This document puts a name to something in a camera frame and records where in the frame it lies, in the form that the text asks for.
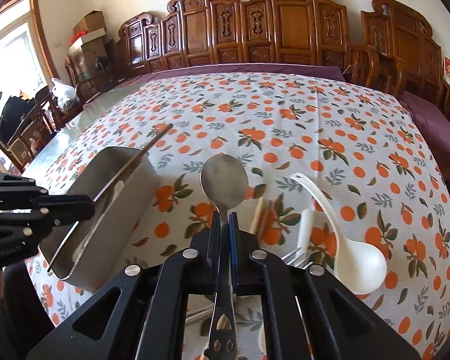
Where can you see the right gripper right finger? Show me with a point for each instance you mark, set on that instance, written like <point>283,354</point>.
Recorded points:
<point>234,234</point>

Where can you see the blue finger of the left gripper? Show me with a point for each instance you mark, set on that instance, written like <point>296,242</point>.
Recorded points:
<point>68,209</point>

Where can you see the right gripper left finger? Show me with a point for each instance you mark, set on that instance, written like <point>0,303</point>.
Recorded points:
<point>213,246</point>

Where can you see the steel spoon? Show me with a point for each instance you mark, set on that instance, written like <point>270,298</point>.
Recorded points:
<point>225,183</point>

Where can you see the steel rectangular tray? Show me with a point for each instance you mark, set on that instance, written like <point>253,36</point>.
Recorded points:
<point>84,254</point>

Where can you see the steel fork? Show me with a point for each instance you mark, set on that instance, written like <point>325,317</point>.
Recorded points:
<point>298,257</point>

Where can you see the brown wooden chopstick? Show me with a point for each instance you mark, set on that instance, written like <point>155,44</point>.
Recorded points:
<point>131,165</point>

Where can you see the large white plastic spoon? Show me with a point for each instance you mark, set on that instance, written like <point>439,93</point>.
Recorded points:
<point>360,266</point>

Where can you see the dark wooden dining chair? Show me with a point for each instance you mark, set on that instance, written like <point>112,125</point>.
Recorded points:
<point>28,125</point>

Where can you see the orange print tablecloth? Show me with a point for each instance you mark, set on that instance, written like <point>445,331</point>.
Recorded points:
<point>360,147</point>

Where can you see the white plastic bag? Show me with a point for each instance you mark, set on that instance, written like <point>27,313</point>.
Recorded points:
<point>65,95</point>

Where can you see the purple bench cushion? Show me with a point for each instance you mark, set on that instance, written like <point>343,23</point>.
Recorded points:
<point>225,71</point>

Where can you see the stacked cardboard boxes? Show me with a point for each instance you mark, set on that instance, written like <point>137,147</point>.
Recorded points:
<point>87,56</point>

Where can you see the carved wooden sofa bench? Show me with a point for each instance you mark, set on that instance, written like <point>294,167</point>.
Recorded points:
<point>204,32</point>

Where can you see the purple armchair cushion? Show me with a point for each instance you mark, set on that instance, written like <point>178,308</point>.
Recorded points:
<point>433,125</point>

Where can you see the carved wooden armchair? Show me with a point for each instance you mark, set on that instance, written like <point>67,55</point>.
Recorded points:
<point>398,53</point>

